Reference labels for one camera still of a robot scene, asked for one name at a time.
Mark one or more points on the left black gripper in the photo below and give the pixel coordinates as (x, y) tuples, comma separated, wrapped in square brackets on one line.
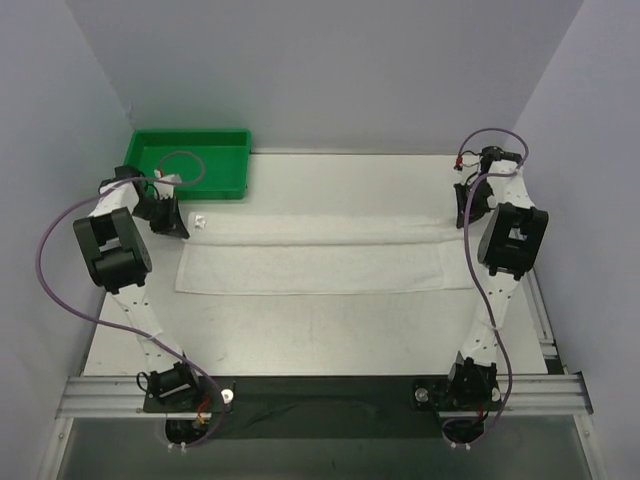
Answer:
[(167, 216)]

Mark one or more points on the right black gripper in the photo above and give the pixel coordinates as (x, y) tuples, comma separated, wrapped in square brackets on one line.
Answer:
[(470, 201)]

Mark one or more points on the white towel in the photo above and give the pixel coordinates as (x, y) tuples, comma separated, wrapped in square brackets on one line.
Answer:
[(280, 255)]

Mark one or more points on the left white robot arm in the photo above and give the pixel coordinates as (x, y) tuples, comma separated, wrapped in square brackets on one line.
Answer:
[(118, 260)]

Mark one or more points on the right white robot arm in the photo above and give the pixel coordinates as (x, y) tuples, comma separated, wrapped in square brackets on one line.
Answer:
[(507, 250)]

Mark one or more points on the green plastic tray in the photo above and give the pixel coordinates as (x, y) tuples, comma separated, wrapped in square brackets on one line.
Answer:
[(220, 155)]

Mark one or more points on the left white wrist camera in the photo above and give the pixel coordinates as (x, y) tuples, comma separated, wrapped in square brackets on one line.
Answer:
[(164, 185)]

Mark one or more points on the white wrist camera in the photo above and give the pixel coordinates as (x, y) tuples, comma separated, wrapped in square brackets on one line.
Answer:
[(164, 185), (467, 166)]

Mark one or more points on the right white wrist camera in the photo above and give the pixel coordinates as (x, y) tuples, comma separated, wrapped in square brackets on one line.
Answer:
[(467, 166)]

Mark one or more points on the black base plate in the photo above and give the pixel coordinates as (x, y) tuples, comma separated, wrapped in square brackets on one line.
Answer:
[(322, 408)]

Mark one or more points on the aluminium frame rail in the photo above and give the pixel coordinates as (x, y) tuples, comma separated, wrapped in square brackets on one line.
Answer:
[(531, 395)]

